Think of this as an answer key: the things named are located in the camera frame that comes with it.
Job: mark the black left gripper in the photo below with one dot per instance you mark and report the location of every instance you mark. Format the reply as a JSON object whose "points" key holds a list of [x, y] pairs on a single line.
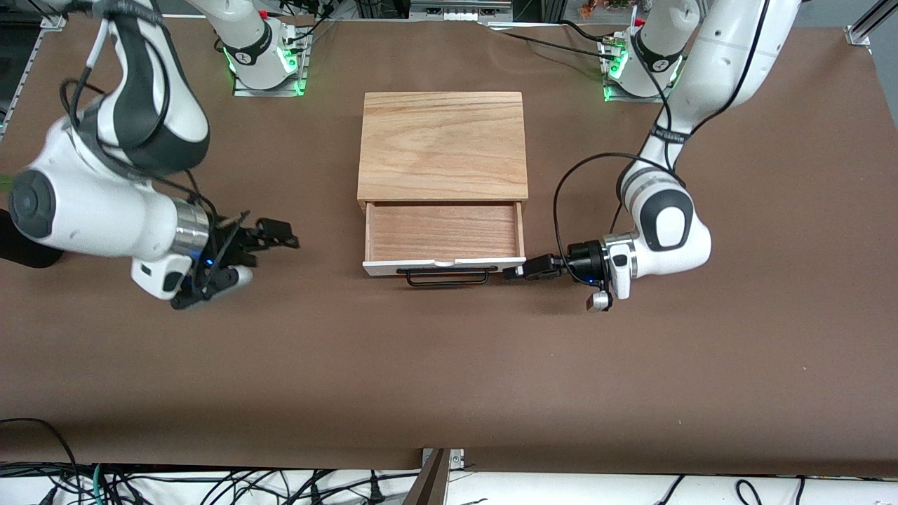
{"points": [[581, 262]]}

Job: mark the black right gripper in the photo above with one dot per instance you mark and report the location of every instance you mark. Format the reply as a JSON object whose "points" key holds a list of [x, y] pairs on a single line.
{"points": [[233, 240]]}

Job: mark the white front wooden drawer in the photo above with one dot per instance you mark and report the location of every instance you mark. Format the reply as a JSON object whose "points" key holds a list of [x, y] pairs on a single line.
{"points": [[445, 235]]}

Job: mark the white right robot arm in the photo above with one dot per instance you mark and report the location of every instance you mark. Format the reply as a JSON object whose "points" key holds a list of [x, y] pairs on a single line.
{"points": [[91, 203]]}

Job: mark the wooden drawer cabinet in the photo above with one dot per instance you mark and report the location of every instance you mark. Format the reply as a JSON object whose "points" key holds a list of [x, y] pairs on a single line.
{"points": [[442, 147]]}

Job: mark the brown table cover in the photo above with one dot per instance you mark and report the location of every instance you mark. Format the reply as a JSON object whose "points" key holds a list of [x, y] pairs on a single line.
{"points": [[449, 365]]}

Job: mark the black foam cylinder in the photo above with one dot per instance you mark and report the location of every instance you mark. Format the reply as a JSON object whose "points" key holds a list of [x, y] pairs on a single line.
{"points": [[21, 252]]}

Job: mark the grey device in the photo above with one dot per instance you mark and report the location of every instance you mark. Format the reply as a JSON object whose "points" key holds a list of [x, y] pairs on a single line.
{"points": [[459, 10]]}

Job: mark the orange items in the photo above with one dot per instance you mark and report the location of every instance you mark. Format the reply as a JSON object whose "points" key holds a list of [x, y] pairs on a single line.
{"points": [[603, 8]]}

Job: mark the aluminium profile bar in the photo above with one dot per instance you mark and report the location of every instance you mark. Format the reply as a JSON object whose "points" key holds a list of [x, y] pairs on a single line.
{"points": [[49, 19], [866, 28]]}

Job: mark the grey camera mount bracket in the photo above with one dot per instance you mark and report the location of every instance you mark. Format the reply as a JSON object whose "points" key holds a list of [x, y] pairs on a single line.
{"points": [[431, 484]]}

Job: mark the silver table edge rail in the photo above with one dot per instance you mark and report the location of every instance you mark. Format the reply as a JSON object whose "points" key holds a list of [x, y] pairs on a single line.
{"points": [[210, 466]]}

